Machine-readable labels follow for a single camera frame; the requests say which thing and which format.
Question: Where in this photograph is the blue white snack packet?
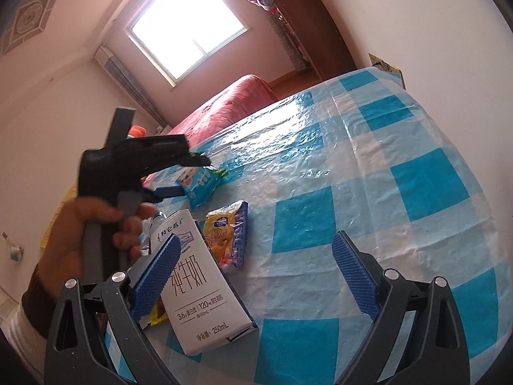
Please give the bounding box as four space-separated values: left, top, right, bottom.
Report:
177 166 228 211

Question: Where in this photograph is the white milk carton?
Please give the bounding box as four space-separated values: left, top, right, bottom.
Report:
149 210 257 355

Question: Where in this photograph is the forearm in brown sleeve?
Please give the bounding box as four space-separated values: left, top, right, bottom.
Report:
1 266 56 384

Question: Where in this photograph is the person's left hand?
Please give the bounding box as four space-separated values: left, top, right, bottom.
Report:
38 197 156 299

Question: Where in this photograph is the rolled colourful quilt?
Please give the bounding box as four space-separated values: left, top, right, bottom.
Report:
126 125 147 139

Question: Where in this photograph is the yellow blue snack packet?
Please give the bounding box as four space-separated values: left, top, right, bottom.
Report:
203 200 249 274

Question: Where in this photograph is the grey checked curtain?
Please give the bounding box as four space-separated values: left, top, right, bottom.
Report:
94 45 168 128
265 11 307 72

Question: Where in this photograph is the pink love-you bedspread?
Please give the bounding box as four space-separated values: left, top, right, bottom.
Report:
142 73 280 190

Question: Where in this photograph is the bright window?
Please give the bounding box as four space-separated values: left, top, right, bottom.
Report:
125 0 250 87

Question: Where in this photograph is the blue checkered tablecloth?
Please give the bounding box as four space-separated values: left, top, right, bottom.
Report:
148 68 512 384

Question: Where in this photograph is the brown wooden cabinet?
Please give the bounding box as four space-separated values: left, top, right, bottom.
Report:
275 0 357 81

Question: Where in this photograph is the right grey checked curtain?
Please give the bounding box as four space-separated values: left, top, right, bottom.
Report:
265 11 307 72

